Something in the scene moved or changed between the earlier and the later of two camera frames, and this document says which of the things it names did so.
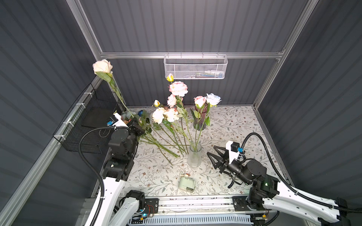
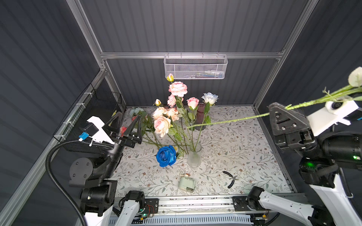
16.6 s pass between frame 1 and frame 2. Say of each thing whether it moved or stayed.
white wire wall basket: stayed
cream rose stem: moved
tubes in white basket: stayed
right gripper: moved
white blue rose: stayed
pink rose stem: moved
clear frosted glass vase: stayed
